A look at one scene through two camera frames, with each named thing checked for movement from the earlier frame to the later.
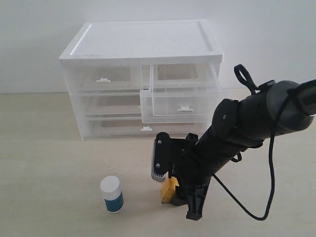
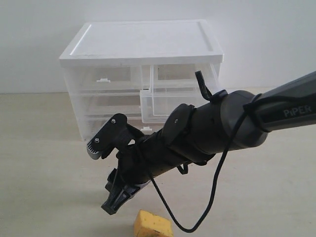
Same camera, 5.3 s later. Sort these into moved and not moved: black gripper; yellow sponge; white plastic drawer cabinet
Moved: yellow sponge; black gripper
Not moved: white plastic drawer cabinet
